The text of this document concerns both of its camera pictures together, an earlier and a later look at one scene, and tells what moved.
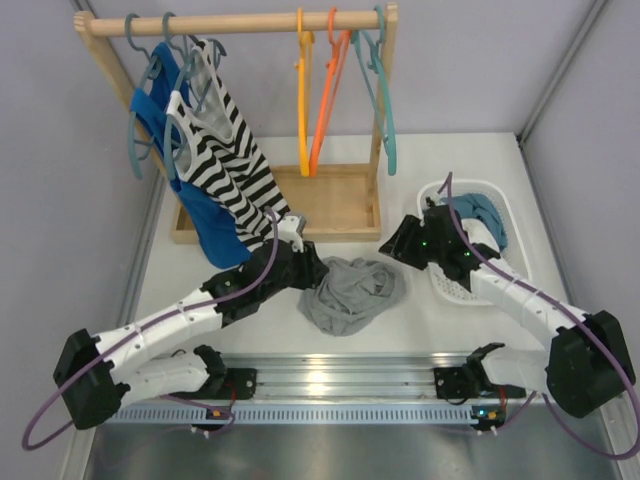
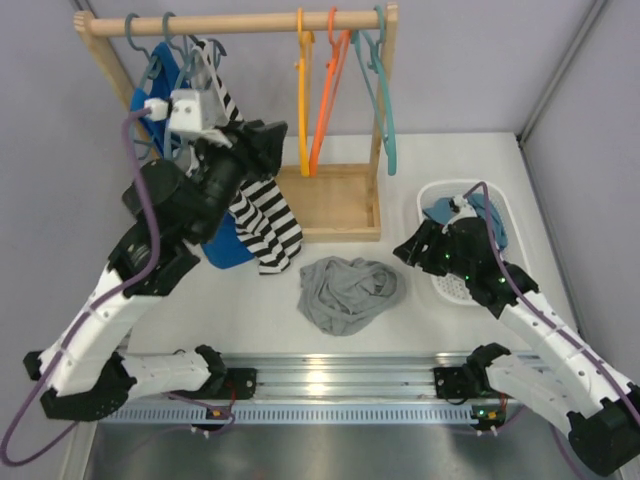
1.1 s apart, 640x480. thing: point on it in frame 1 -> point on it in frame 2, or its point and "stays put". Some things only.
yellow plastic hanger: (304, 79) stays put
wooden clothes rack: (326, 202) stays put
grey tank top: (352, 295) stays put
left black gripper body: (310, 270) -> (255, 151)
